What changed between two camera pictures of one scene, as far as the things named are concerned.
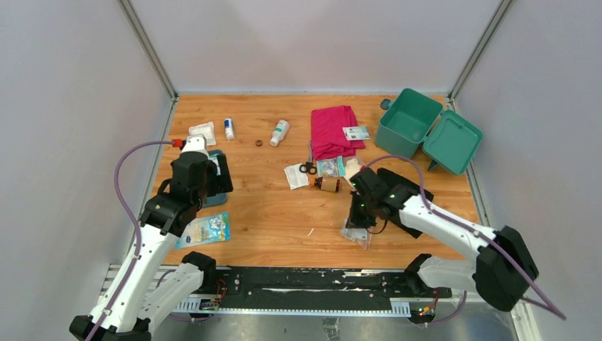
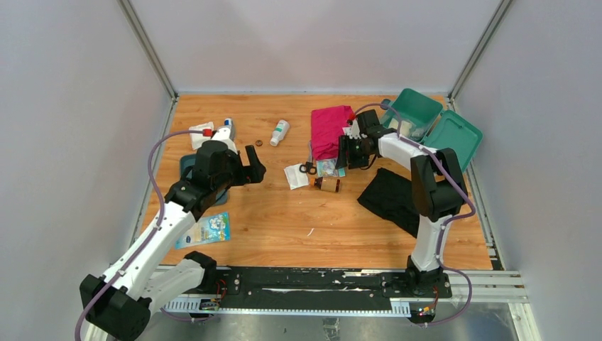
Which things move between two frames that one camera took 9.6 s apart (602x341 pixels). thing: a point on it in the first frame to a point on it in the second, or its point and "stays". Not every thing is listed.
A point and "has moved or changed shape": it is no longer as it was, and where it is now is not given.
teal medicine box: x=409 y=122 stays
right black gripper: x=355 y=220 to x=345 y=143
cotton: x=353 y=165 has moved or changed shape
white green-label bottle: x=280 y=130 stays
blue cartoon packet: x=205 y=230 stays
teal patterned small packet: x=331 y=168 stays
